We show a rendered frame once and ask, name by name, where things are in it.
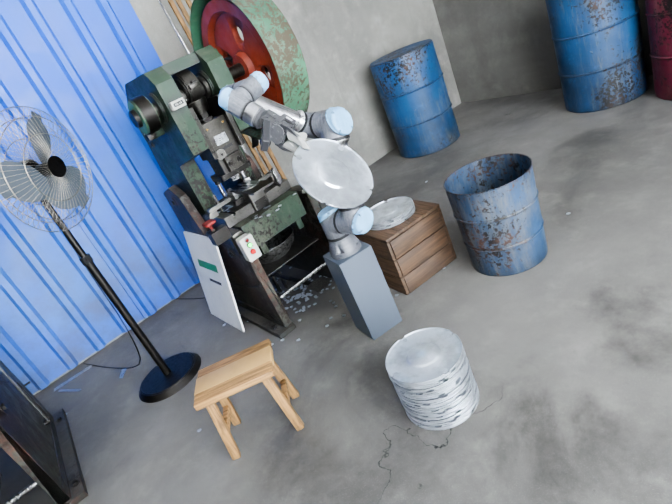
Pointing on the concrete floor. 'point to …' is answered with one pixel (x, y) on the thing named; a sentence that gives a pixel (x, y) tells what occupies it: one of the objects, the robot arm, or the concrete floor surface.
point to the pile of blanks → (441, 398)
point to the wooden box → (412, 248)
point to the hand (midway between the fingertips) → (304, 149)
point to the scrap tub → (498, 213)
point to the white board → (214, 279)
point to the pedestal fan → (157, 389)
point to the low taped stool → (264, 364)
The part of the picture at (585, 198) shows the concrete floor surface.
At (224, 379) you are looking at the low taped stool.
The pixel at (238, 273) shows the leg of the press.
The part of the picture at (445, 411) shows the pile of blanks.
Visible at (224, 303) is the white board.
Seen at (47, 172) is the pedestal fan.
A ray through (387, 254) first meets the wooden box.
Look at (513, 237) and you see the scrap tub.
